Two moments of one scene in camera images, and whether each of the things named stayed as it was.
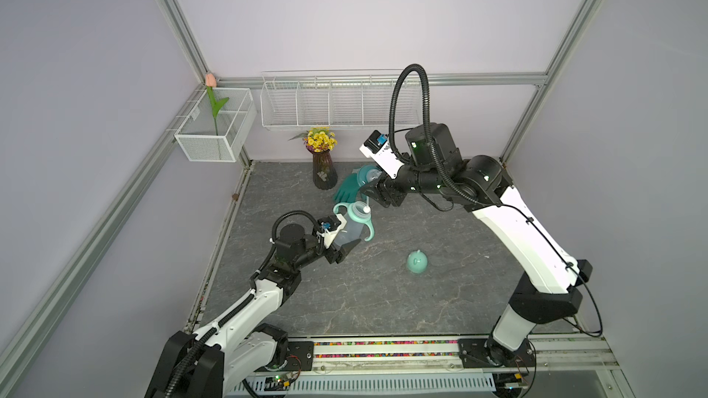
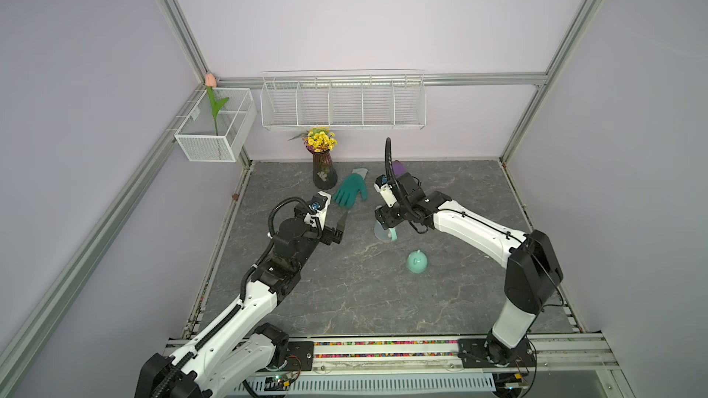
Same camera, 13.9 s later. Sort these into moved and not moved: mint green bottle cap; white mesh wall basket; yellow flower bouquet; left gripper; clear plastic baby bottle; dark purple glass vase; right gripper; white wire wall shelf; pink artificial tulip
Moved: clear plastic baby bottle; right gripper; left gripper
Not moved: dark purple glass vase; mint green bottle cap; pink artificial tulip; white wire wall shelf; yellow flower bouquet; white mesh wall basket
